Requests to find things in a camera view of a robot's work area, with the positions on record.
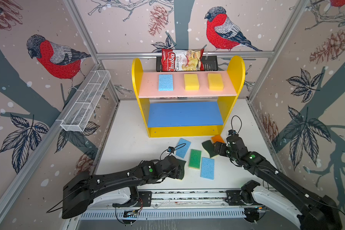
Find orange sponge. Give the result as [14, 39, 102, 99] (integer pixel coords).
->
[211, 135, 225, 143]

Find dark green wavy sponge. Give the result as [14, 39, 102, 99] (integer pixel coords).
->
[177, 159, 186, 180]
[202, 140, 217, 158]

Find yellow sponge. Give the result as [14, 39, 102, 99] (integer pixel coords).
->
[184, 74, 200, 91]
[208, 73, 224, 91]

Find blue sponge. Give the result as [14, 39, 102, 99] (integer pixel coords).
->
[200, 157, 215, 180]
[158, 74, 173, 91]
[175, 139, 191, 159]

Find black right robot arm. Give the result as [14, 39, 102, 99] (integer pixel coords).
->
[213, 134, 343, 230]

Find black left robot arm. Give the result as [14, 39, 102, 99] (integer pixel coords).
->
[62, 155, 185, 219]

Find yellow shelf with coloured boards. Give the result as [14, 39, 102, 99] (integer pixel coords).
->
[131, 56, 245, 138]

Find red cassava chips bag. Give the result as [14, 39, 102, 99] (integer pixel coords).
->
[162, 49, 204, 72]

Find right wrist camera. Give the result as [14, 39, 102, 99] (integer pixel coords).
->
[228, 129, 237, 136]

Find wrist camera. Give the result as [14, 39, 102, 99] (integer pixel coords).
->
[167, 147, 175, 153]
[228, 129, 237, 136]

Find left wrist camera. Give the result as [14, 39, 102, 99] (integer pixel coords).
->
[167, 147, 175, 153]

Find aluminium rail base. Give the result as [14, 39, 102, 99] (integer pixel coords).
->
[74, 186, 301, 224]

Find black wire basket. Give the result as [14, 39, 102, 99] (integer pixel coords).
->
[156, 56, 219, 72]

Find white wire mesh tray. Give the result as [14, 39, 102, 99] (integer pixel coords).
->
[60, 70, 111, 132]

